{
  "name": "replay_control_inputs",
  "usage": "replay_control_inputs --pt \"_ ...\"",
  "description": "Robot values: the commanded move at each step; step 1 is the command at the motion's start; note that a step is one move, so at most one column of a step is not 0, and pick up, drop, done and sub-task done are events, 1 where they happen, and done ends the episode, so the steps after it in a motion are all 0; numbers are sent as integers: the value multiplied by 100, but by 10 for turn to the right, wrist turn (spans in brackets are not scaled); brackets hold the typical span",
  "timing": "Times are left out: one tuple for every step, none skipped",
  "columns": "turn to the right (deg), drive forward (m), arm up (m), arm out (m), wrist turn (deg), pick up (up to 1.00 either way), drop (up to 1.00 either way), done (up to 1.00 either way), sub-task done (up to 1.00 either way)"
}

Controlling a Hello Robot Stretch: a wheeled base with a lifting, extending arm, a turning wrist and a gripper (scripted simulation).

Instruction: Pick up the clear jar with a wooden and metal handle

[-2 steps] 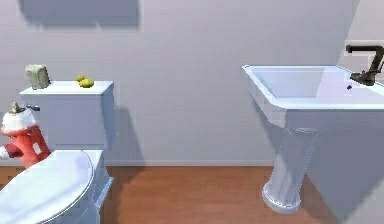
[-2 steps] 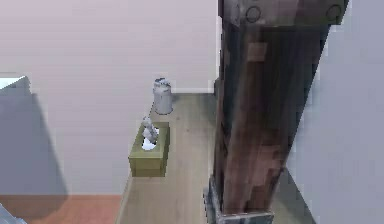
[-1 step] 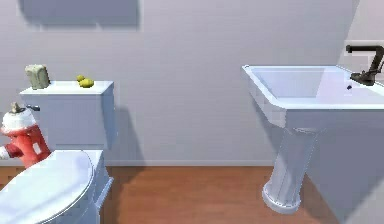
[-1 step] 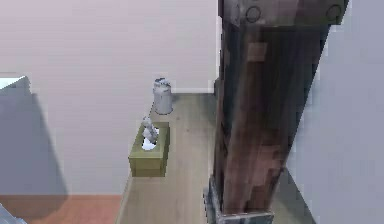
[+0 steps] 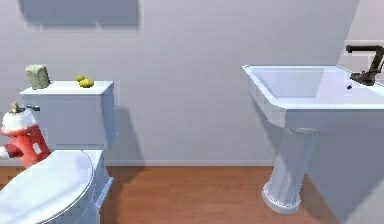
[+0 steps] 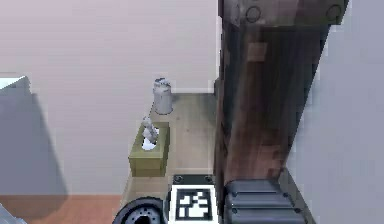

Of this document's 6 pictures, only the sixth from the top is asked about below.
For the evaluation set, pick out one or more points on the olive green tissue box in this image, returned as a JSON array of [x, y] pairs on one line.
[[150, 156]]

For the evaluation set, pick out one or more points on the dark brown wooden cabinet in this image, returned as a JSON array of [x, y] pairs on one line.
[[266, 100]]

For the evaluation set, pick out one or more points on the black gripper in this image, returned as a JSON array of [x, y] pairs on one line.
[[133, 210]]

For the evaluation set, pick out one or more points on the pale wooden side table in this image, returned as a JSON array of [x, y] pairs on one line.
[[190, 133]]

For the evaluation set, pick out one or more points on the white window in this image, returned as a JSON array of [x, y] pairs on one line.
[[11, 81]]

